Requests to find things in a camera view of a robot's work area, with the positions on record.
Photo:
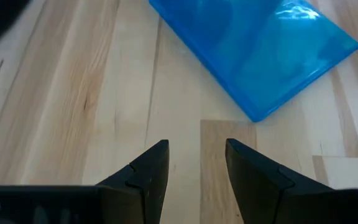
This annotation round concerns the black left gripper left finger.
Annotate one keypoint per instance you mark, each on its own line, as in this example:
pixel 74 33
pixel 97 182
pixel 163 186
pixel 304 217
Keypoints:
pixel 148 186

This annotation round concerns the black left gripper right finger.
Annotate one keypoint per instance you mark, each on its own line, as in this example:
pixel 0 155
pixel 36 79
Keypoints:
pixel 259 196

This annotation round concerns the blue plastic disc case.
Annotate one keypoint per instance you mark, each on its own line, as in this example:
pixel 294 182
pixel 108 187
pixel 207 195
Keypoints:
pixel 259 56

